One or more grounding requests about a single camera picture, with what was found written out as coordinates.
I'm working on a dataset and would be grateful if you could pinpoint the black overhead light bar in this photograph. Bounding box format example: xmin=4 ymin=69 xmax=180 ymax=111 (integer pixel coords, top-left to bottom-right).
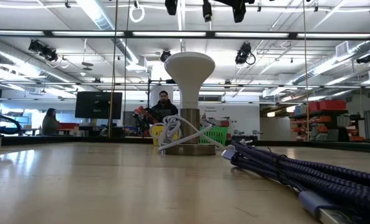
xmin=0 ymin=29 xmax=370 ymax=40

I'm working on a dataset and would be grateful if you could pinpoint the person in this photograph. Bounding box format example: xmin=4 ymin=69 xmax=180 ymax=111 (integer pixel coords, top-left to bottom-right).
xmin=41 ymin=108 xmax=60 ymax=136
xmin=144 ymin=90 xmax=179 ymax=125

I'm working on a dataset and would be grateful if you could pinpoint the wooden lamp base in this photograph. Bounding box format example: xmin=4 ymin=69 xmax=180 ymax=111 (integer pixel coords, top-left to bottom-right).
xmin=164 ymin=108 xmax=217 ymax=156

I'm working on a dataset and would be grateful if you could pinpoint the black monitor screen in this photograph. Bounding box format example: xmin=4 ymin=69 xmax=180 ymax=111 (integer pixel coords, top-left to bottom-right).
xmin=75 ymin=91 xmax=123 ymax=120

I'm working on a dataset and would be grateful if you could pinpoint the green plastic basket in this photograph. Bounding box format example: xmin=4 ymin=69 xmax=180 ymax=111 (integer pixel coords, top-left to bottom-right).
xmin=199 ymin=126 xmax=229 ymax=146

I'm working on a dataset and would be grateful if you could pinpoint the yellow plastic basket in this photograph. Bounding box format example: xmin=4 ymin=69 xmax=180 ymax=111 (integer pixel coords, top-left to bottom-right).
xmin=150 ymin=124 xmax=180 ymax=147

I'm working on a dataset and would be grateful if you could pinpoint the parts bin shelf rack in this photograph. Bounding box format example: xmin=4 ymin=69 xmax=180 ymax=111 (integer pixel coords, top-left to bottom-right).
xmin=289 ymin=99 xmax=366 ymax=143

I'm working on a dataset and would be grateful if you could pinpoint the white coiled cable loop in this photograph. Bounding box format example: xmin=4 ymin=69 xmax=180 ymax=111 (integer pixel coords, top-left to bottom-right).
xmin=128 ymin=1 xmax=146 ymax=24

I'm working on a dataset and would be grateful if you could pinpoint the silver ventilation duct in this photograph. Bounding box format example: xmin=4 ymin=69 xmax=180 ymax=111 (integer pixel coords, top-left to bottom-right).
xmin=74 ymin=0 xmax=148 ymax=74

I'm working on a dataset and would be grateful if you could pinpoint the yellow hanging cord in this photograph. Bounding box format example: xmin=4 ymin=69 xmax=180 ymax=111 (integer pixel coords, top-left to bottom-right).
xmin=301 ymin=0 xmax=310 ymax=141
xmin=108 ymin=0 xmax=120 ymax=138

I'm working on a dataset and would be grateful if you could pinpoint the white lamp power cord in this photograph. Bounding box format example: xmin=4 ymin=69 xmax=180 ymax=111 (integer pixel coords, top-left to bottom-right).
xmin=149 ymin=114 xmax=226 ymax=153

